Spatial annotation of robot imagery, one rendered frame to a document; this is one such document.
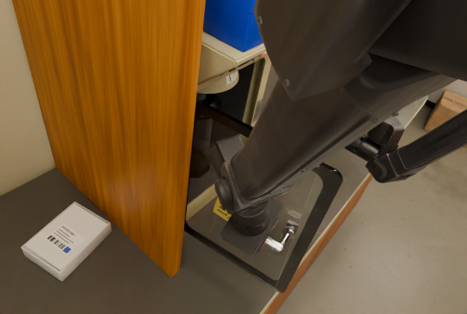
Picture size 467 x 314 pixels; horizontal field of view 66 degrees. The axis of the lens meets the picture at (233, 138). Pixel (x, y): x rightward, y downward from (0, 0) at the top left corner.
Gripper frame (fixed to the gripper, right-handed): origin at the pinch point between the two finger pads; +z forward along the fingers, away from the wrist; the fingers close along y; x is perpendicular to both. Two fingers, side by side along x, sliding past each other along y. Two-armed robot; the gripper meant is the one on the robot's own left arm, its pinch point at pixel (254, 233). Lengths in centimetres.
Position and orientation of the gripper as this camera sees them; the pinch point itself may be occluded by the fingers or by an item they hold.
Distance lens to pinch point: 69.5
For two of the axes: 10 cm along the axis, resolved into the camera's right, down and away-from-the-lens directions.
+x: 8.3, 4.4, -3.3
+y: -5.5, 7.5, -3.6
